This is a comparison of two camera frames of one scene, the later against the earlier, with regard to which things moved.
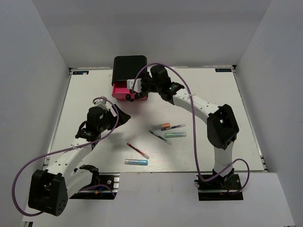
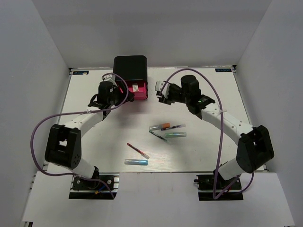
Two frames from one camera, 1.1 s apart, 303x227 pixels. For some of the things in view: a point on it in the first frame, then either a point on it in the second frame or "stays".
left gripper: (123, 117) → (122, 95)
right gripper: (144, 92) → (165, 100)
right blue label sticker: (223, 70) stays
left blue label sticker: (80, 73) stays
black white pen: (158, 136) stays
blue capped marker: (136, 161) stays
